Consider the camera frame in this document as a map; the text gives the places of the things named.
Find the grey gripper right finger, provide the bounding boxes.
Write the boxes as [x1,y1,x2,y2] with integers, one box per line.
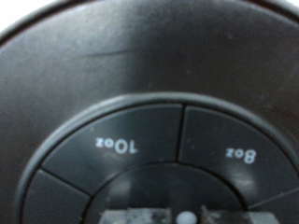
[200,205,273,224]

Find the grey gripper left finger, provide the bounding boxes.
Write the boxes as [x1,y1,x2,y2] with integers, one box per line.
[100,207,173,224]

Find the black Keurig coffee machine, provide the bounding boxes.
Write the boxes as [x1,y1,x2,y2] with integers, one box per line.
[0,0,299,224]

